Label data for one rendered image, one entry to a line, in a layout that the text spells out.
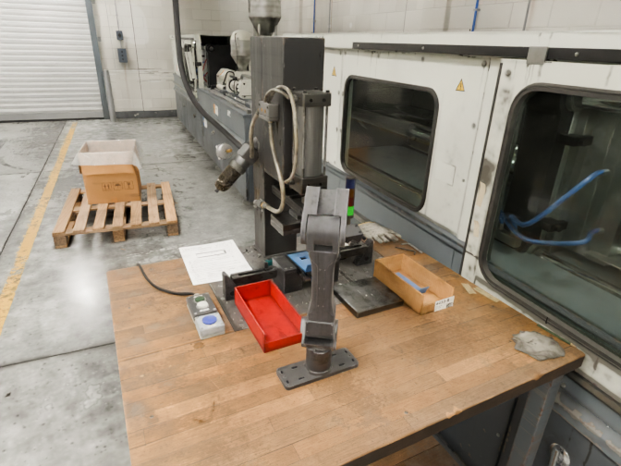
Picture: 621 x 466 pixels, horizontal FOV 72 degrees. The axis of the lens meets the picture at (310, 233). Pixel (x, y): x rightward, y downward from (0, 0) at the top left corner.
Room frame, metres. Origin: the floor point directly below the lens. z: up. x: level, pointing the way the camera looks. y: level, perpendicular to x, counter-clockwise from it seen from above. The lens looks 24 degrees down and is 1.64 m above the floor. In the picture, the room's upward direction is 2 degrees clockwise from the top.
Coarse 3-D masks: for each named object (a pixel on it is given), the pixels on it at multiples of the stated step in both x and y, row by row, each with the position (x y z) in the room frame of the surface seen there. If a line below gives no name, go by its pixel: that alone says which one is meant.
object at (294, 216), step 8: (288, 184) 1.44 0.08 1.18; (280, 192) 1.35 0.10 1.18; (288, 192) 1.38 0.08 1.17; (296, 192) 1.38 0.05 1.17; (288, 200) 1.29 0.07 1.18; (296, 200) 1.27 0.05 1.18; (304, 200) 1.24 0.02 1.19; (296, 208) 1.24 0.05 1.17; (272, 216) 1.24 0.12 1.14; (280, 216) 1.23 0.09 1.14; (288, 216) 1.23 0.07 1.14; (296, 216) 1.21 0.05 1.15; (272, 224) 1.24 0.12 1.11; (280, 224) 1.18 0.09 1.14; (288, 224) 1.17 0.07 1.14; (296, 224) 1.18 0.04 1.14; (280, 232) 1.18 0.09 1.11; (288, 232) 1.17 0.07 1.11; (296, 232) 1.18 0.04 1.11
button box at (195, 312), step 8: (136, 264) 1.37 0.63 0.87; (144, 272) 1.26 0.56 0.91; (160, 288) 1.16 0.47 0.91; (192, 296) 1.09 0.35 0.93; (208, 296) 1.09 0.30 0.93; (192, 304) 1.05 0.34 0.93; (208, 304) 1.04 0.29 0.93; (192, 312) 1.01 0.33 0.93; (200, 312) 1.01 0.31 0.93; (208, 312) 1.01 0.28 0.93; (216, 312) 1.02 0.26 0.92
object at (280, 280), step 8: (336, 264) 1.25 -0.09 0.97; (280, 272) 1.19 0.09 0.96; (296, 272) 1.19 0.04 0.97; (336, 272) 1.25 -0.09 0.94; (280, 280) 1.19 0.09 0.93; (288, 280) 1.17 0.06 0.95; (296, 280) 1.19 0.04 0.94; (336, 280) 1.26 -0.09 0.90; (280, 288) 1.19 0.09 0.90; (288, 288) 1.17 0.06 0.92; (296, 288) 1.19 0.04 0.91
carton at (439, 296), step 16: (400, 256) 1.34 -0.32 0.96; (384, 272) 1.24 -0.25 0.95; (400, 272) 1.33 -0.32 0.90; (416, 272) 1.27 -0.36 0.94; (400, 288) 1.16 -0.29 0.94; (432, 288) 1.19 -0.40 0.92; (448, 288) 1.14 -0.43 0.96; (416, 304) 1.09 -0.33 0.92; (432, 304) 1.09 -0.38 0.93; (448, 304) 1.12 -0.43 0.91
